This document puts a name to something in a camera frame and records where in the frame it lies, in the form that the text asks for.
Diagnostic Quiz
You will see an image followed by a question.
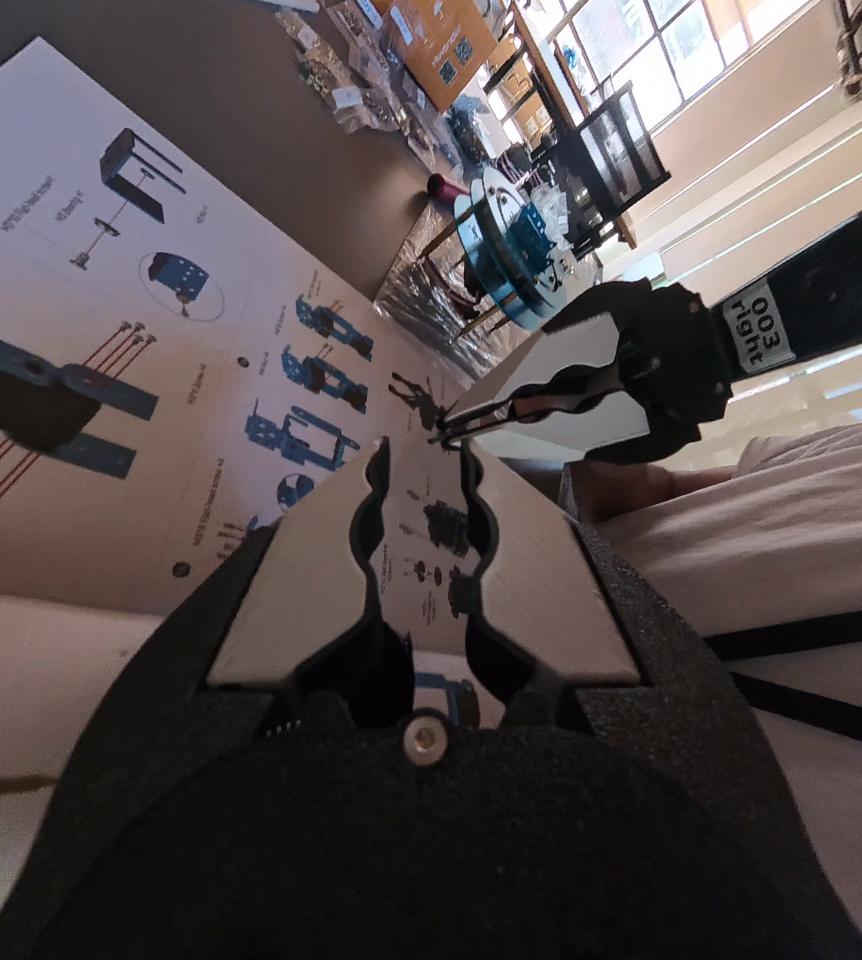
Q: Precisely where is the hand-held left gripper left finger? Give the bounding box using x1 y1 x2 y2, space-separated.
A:
207 437 395 687

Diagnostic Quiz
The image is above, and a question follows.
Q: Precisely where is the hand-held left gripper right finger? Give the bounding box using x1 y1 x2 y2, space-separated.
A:
458 437 641 686

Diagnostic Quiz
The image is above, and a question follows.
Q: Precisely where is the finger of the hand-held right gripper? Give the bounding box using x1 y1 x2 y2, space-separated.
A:
442 311 621 435
446 390 651 456

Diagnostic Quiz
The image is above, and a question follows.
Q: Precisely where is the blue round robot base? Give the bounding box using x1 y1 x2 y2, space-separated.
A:
417 166 582 340

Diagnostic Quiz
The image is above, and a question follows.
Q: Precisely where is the small blue U bracket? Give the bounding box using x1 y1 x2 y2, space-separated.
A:
500 201 561 261

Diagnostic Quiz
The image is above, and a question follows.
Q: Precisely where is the grey desk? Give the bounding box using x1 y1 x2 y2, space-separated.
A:
0 0 591 393

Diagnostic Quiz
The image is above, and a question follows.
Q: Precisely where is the person's right hand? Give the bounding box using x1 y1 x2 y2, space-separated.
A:
569 459 740 526

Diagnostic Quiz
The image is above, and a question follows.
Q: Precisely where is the large clear plastic bag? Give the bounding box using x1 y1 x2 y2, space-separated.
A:
373 201 554 385

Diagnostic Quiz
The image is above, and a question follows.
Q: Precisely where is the large paned window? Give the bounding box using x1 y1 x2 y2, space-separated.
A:
519 0 801 138

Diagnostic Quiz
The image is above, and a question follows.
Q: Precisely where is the orange cardboard box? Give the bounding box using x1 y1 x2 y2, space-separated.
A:
369 0 501 115

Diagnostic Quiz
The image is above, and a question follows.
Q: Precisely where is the pile of labelled screw bags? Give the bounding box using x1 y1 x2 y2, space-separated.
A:
277 0 464 164

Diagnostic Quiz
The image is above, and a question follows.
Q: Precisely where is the white instruction booklet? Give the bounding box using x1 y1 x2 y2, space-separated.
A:
0 36 578 960

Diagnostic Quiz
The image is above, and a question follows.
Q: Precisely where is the black lanyard strap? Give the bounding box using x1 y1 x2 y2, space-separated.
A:
704 606 862 760

